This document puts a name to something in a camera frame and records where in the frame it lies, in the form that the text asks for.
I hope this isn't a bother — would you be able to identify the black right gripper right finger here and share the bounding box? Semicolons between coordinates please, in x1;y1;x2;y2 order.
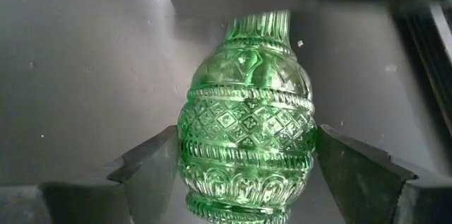
315;124;452;224

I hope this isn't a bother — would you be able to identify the green patterned glass vase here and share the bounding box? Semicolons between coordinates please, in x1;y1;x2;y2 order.
176;10;318;224

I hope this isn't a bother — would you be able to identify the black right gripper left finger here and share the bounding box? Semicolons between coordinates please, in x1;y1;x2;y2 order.
38;124;186;224

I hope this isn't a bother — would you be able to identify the black table edge frame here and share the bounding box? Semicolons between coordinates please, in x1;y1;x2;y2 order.
397;3;452;136

